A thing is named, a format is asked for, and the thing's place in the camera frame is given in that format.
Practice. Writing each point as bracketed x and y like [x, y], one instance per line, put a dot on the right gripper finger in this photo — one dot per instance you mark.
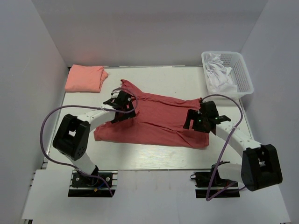
[191, 116]
[201, 126]

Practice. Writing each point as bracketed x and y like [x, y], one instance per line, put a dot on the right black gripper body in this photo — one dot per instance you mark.
[202, 117]

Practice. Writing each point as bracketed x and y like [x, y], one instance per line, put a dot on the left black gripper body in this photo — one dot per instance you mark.
[130, 107]

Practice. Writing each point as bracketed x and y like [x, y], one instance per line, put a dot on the red t-shirt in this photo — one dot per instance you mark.
[159, 120]

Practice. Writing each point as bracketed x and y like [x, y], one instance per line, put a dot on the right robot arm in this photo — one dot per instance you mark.
[260, 167]

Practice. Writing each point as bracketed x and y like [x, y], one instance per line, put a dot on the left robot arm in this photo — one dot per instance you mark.
[72, 135]

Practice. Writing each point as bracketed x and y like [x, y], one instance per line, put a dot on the folded salmon t-shirt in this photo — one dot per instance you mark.
[85, 79]

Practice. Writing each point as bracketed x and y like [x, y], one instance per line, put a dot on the white crumpled t-shirt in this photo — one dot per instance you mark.
[218, 75]

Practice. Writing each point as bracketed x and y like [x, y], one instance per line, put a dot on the white plastic basket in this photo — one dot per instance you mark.
[239, 74]

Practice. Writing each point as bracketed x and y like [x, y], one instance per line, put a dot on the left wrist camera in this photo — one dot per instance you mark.
[115, 94]

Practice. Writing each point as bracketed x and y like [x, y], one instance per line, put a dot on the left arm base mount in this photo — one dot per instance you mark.
[82, 186]

